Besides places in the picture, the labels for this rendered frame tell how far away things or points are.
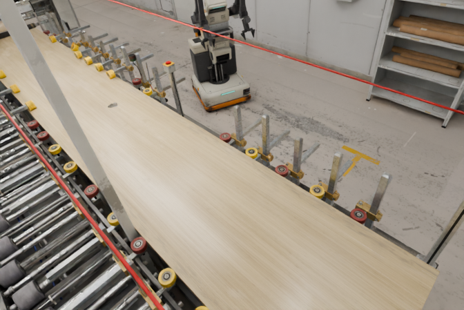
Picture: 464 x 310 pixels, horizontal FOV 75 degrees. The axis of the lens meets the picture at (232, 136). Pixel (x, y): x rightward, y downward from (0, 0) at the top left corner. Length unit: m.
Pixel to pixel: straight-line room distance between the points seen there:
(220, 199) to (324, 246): 0.61
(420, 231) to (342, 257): 1.44
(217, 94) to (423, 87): 2.51
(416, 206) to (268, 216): 1.72
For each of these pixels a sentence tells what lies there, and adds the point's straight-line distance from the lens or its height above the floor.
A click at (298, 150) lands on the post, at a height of 1.03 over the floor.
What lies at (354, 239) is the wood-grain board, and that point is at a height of 0.90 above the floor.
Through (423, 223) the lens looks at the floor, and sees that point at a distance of 3.04.
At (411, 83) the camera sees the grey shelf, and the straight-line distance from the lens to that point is 4.42.
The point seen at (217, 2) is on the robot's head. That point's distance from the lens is 3.39.
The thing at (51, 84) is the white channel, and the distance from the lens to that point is 1.24.
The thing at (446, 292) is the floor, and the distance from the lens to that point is 2.78.
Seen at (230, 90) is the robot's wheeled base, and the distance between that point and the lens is 3.84.
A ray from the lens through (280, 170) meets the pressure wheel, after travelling 1.90.
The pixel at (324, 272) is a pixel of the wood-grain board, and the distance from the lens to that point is 1.58.
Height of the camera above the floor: 2.31
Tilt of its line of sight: 41 degrees down
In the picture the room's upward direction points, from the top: 7 degrees counter-clockwise
